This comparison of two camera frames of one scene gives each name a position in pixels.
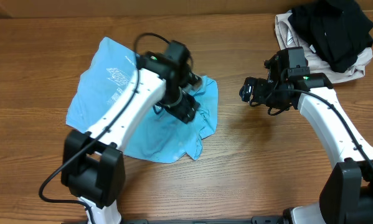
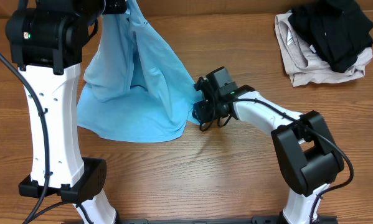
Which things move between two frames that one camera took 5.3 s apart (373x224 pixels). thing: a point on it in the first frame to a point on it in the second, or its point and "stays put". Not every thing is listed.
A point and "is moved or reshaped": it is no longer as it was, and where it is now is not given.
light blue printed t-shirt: (161, 135) is moved or reshaped
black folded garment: (337, 30) stays put
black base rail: (256, 219) stays put
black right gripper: (248, 90) to (202, 98)
